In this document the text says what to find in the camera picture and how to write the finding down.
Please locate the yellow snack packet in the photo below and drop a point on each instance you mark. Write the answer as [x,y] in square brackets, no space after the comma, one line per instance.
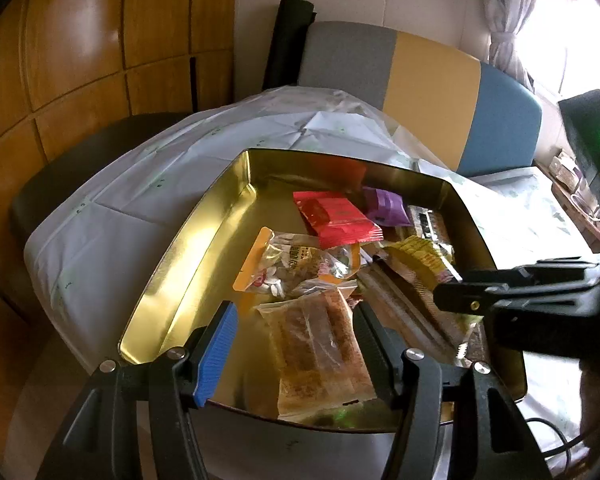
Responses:
[420,257]

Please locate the purple snack packet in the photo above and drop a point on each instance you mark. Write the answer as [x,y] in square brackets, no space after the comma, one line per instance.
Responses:
[387,207]

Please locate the gold tin box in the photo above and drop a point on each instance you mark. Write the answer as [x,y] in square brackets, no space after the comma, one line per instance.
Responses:
[205,260]

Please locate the black rolled mat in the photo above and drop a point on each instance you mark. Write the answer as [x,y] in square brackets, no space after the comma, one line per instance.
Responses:
[287,45]

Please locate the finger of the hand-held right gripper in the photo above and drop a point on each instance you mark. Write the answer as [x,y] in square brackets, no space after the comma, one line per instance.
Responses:
[460,297]
[555,266]

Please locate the tissue box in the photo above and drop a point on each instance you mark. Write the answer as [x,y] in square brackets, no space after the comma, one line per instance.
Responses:
[565,170]

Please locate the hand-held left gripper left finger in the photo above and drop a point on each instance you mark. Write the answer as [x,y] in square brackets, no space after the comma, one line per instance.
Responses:
[215,355]

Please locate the patterned curtain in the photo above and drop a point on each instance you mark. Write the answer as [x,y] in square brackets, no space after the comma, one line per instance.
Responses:
[510,20]

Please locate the wooden wardrobe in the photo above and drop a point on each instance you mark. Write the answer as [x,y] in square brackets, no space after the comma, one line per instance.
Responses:
[80,35]

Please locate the wooden side table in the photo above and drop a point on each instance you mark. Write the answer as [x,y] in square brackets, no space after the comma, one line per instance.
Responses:
[580,220]

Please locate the window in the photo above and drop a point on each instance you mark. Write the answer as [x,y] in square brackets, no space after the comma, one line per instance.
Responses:
[570,35]

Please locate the grey yellow blue chair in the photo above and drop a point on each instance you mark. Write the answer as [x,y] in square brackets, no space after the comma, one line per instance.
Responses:
[430,75]

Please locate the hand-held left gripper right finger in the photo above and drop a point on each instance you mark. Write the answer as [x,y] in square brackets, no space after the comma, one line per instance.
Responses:
[375,355]

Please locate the green-ended grain bar packet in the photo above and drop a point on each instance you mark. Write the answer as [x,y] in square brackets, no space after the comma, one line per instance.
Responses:
[420,295]

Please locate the clear packet of brown cake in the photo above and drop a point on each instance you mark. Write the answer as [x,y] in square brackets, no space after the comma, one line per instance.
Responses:
[315,350]

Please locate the orange-edged clear seed bag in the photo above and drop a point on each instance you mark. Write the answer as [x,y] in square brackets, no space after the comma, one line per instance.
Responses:
[290,265]

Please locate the white cloud-print tablecloth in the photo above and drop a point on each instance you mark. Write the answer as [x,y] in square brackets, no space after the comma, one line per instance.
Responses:
[130,200]

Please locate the large red snack packet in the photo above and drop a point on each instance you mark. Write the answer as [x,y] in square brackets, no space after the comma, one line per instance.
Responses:
[340,220]

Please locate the dark printed snack packet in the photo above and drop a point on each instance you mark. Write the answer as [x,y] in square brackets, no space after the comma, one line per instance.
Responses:
[430,225]

